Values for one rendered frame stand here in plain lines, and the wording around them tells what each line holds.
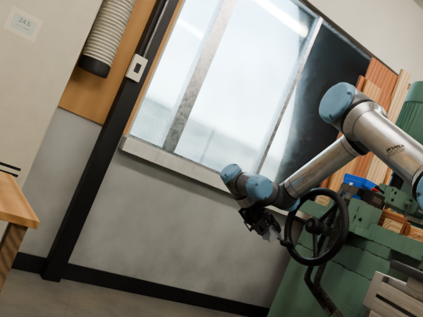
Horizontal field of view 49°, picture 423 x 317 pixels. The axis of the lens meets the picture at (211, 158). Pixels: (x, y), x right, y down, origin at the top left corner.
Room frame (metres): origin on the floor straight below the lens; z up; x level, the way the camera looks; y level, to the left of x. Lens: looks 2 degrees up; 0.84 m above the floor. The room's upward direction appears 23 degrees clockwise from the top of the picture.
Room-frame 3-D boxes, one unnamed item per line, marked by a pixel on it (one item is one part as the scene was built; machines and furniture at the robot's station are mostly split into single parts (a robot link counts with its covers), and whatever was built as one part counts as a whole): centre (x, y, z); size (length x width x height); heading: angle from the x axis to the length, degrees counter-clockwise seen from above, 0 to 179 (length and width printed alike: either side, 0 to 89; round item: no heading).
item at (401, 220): (1.76, -0.68, 0.93); 0.22 x 0.01 x 0.06; 33
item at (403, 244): (1.78, -0.64, 0.87); 0.61 x 0.30 x 0.06; 33
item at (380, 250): (1.82, -0.68, 0.82); 0.40 x 0.21 x 0.04; 33
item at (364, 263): (1.91, -0.83, 0.76); 0.57 x 0.45 x 0.09; 123
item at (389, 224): (1.65, -0.69, 0.92); 0.05 x 0.04 x 0.04; 104
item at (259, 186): (1.49, -0.18, 0.86); 0.11 x 0.11 x 0.08; 32
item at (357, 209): (1.73, -0.57, 0.91); 0.15 x 0.14 x 0.09; 33
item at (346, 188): (1.73, -0.57, 0.99); 0.13 x 0.11 x 0.06; 33
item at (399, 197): (1.86, -0.74, 1.03); 0.14 x 0.07 x 0.09; 123
